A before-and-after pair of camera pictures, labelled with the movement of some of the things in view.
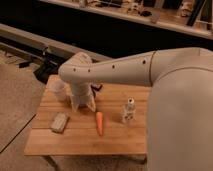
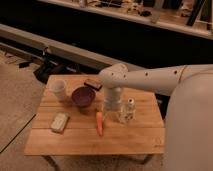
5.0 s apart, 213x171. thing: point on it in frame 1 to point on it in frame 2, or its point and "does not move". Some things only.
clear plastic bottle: [129, 112] does not move
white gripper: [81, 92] to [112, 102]
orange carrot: [99, 122] does not move
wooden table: [118, 127] does not move
